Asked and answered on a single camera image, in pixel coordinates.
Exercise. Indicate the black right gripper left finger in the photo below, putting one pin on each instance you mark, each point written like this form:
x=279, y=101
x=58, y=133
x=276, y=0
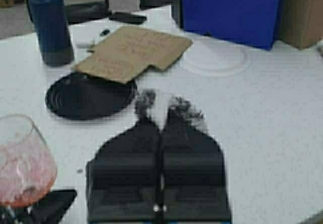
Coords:
x=121, y=178

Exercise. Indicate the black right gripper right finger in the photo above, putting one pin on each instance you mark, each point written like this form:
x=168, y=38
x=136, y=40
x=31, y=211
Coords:
x=194, y=175

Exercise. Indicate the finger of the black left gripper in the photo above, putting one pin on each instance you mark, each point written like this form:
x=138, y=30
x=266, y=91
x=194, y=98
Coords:
x=52, y=207

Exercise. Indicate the wine glass with pink residue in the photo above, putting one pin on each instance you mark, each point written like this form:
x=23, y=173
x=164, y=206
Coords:
x=28, y=169

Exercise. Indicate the black white floral cloth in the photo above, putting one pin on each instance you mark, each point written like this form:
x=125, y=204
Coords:
x=155, y=105

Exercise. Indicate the black round trash opening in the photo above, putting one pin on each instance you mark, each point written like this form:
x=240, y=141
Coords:
x=80, y=97

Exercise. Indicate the brown cardboard sheet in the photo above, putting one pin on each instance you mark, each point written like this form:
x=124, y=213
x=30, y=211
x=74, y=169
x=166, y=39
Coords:
x=129, y=51

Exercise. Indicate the white round lid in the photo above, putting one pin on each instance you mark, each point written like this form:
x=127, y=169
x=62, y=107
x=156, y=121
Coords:
x=215, y=58

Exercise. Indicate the blue bin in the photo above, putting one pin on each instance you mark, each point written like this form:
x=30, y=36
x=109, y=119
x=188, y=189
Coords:
x=248, y=22

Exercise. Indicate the dark blue water bottle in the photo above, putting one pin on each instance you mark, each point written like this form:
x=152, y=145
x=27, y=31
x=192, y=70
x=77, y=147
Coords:
x=52, y=30

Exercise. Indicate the brown cardboard box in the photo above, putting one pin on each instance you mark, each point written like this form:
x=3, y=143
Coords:
x=300, y=23

